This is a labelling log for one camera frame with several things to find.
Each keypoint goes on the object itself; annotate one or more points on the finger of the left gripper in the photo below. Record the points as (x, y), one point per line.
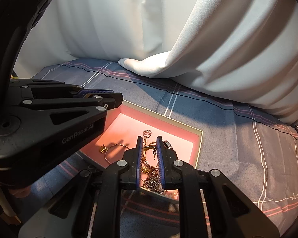
(48, 89)
(113, 100)

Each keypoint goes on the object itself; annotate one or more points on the blue plaid bed sheet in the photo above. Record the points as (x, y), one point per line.
(256, 151)

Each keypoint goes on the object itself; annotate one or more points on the brown leather strap watch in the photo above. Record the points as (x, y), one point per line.
(167, 145)

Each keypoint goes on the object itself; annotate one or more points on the green box pink interior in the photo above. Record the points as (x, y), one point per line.
(126, 123)

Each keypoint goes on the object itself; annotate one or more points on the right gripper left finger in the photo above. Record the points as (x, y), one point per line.
(89, 205)

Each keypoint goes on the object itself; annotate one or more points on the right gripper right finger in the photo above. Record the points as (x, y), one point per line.
(210, 204)

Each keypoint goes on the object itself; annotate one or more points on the white curtain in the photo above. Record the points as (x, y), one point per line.
(241, 50)

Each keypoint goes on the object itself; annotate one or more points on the rose gold bangle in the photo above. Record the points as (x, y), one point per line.
(112, 151)

